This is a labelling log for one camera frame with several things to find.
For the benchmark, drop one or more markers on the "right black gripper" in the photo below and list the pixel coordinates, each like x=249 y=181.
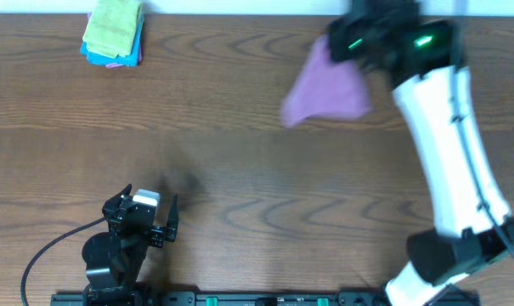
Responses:
x=331 y=38

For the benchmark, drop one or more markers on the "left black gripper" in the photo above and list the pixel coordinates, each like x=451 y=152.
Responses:
x=112 y=205

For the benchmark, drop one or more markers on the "purple microfiber cloth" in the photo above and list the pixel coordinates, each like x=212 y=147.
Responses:
x=326 y=89

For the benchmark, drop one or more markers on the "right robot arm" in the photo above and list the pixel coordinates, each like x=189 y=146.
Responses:
x=431 y=85

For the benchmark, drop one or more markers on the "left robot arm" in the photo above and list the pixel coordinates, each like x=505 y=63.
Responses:
x=115 y=257

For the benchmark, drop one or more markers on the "folded purple cloth in stack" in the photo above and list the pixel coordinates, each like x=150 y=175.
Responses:
x=131 y=60

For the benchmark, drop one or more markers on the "folded green cloth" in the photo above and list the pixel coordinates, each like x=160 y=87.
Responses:
x=112 y=27

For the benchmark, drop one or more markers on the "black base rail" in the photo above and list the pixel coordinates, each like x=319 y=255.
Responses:
x=349 y=298

